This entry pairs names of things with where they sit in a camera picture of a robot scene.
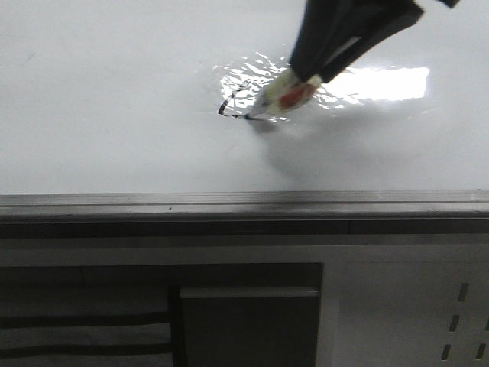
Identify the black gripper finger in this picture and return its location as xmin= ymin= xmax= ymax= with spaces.
xmin=319 ymin=1 xmax=423 ymax=83
xmin=289 ymin=1 xmax=367 ymax=81

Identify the white whiteboard marker with tape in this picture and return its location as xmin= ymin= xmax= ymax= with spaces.
xmin=244 ymin=67 xmax=322 ymax=119

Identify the white glossy whiteboard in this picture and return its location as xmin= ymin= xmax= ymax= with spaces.
xmin=1 ymin=1 xmax=488 ymax=195

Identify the white perforated metal panel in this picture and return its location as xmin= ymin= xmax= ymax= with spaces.
xmin=1 ymin=234 xmax=488 ymax=366

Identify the dark grey box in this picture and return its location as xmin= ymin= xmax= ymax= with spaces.
xmin=180 ymin=287 xmax=320 ymax=366

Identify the grey aluminium whiteboard frame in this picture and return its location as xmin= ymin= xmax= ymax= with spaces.
xmin=1 ymin=190 xmax=488 ymax=239

